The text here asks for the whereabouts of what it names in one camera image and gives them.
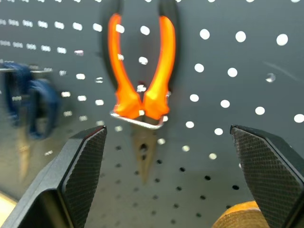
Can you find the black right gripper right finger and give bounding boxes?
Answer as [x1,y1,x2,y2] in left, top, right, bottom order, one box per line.
[229,124,304,228]

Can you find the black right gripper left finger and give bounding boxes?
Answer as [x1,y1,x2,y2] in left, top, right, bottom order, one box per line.
[0,125,108,228]

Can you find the orange handled needle nose pliers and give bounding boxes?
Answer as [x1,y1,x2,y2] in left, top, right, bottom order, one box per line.
[100,0,180,185]

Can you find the yellow brown tape roll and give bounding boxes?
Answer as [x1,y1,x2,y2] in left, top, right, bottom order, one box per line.
[211,200,268,228]

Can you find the grey metal pegboard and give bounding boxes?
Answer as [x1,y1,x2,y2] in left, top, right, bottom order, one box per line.
[0,0,304,228]

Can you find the silver straight pegboard peg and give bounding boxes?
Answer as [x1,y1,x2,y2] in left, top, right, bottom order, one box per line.
[0,67,53,73]

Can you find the silver wire pegboard hook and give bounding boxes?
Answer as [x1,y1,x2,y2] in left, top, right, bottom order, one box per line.
[109,91,171,130]

